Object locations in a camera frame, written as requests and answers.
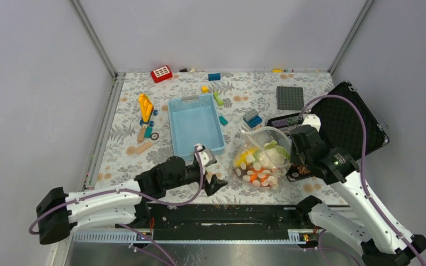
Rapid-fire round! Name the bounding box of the yellow toy mango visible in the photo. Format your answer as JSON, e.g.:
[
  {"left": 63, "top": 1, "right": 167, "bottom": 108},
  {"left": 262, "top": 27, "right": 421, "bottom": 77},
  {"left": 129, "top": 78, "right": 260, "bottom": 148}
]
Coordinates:
[{"left": 234, "top": 147, "right": 258, "bottom": 167}]

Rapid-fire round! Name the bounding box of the orange toy carrot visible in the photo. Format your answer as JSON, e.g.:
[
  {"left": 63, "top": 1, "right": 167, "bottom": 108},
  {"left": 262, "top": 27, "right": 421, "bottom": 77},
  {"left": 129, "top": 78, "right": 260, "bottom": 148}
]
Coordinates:
[{"left": 246, "top": 168, "right": 271, "bottom": 183}]

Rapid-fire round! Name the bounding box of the clear polka dot zip bag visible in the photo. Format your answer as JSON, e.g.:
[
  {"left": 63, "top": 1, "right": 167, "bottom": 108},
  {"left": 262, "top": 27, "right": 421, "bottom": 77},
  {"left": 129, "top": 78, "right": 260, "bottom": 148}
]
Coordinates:
[{"left": 232, "top": 126, "right": 291, "bottom": 190}]

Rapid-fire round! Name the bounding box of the toy cauliflower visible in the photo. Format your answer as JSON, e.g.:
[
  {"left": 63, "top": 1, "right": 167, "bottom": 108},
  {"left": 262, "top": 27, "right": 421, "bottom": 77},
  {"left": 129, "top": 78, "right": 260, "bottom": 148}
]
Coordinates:
[{"left": 255, "top": 140, "right": 290, "bottom": 168}]

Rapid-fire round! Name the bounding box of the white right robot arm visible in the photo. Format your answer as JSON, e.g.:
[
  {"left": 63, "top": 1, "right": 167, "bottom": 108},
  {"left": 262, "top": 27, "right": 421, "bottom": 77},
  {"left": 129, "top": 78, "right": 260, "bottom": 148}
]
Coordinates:
[{"left": 290, "top": 115, "right": 426, "bottom": 265}]

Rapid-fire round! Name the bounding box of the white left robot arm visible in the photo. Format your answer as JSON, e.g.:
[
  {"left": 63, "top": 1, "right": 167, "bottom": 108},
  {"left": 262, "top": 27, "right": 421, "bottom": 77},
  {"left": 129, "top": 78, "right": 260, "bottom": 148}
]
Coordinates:
[{"left": 28, "top": 144, "right": 228, "bottom": 245}]

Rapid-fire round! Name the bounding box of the black poker chip case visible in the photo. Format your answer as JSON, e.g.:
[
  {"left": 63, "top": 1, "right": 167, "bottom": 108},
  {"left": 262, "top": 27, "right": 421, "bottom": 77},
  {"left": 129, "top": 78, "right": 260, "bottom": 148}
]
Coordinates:
[{"left": 266, "top": 81, "right": 389, "bottom": 182}]

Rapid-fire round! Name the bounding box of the wooden block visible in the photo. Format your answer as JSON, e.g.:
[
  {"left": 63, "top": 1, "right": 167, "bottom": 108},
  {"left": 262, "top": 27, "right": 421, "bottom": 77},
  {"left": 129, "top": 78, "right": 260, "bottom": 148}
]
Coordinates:
[{"left": 135, "top": 141, "right": 153, "bottom": 155}]

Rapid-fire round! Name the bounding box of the blue perforated plastic basket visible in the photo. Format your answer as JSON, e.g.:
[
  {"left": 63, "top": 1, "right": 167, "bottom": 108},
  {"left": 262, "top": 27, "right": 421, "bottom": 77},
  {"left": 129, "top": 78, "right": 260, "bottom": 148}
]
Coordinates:
[{"left": 168, "top": 94, "right": 226, "bottom": 160}]

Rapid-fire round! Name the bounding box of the teal toy block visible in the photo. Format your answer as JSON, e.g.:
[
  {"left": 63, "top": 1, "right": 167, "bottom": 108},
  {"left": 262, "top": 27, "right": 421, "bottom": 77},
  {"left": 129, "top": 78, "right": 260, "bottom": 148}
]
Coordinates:
[{"left": 219, "top": 116, "right": 229, "bottom": 126}]

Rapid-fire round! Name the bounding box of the yellow toy truck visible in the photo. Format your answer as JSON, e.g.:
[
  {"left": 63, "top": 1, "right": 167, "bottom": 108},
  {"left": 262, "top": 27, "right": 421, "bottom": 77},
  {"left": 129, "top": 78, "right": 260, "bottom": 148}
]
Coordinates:
[{"left": 138, "top": 94, "right": 158, "bottom": 127}]

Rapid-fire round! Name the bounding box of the blue grey brick stack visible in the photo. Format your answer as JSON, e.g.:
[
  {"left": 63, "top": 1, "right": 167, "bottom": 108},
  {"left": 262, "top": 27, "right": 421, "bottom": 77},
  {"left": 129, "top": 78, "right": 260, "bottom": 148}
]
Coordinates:
[{"left": 242, "top": 109, "right": 262, "bottom": 129}]

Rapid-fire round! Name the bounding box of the grey building baseplate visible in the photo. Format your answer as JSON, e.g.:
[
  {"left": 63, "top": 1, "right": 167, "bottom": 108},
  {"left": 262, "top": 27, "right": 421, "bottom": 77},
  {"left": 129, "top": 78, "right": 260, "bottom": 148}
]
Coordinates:
[{"left": 276, "top": 86, "right": 304, "bottom": 110}]

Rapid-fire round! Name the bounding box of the green toy piece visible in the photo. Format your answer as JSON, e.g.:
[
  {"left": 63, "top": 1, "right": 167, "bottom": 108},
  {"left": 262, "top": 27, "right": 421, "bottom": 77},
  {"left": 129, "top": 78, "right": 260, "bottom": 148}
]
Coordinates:
[{"left": 213, "top": 91, "right": 224, "bottom": 107}]

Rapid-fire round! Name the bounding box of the red white toy brick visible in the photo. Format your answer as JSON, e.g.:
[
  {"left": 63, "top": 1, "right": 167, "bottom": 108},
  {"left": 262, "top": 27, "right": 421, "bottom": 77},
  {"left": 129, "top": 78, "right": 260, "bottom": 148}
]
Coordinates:
[{"left": 150, "top": 65, "right": 173, "bottom": 83}]

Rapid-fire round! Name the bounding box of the blue toy brick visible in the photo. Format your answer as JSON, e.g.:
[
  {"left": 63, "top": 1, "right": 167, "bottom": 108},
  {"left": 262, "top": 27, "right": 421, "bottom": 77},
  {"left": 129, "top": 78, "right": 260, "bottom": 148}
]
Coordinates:
[{"left": 207, "top": 73, "right": 221, "bottom": 81}]

